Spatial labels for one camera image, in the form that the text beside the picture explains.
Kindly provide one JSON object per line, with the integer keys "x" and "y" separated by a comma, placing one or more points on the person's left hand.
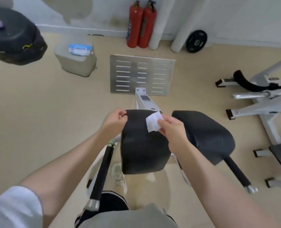
{"x": 112, "y": 123}

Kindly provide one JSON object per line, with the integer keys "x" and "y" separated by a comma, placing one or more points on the person's right hand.
{"x": 175, "y": 134}

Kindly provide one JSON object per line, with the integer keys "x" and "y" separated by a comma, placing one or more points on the white cleaning wipe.
{"x": 153, "y": 122}

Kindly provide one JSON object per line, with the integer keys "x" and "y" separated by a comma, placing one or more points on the black cushion with small dents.
{"x": 207, "y": 137}

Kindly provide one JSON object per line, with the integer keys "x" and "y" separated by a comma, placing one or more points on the black textured cushion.
{"x": 142, "y": 149}

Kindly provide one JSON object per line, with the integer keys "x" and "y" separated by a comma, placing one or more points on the white machine frame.
{"x": 152, "y": 106}

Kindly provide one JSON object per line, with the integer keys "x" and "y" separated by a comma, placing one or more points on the black grip bar silver cap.
{"x": 237, "y": 174}
{"x": 102, "y": 173}

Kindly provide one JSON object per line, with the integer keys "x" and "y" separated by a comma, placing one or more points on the perforated metal footplate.
{"x": 131, "y": 75}

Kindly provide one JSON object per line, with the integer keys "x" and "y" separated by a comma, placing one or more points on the blue white wet wipe pack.
{"x": 80, "y": 49}

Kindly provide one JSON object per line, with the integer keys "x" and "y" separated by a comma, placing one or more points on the person's right forearm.
{"x": 221, "y": 192}

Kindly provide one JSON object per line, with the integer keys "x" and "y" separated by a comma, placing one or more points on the person's left forearm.
{"x": 67, "y": 168}

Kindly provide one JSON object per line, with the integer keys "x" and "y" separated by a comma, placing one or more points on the person's left beige sneaker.
{"x": 118, "y": 175}

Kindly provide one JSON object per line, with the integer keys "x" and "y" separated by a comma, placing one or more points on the person's black striped shorts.
{"x": 109, "y": 201}

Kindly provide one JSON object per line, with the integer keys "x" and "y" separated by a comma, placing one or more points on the person's grey white shirt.
{"x": 12, "y": 208}

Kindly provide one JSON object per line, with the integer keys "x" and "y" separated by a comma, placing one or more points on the black weight plate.
{"x": 196, "y": 41}

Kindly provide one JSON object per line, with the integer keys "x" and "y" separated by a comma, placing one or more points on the white exercise machine black roller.
{"x": 268, "y": 109}

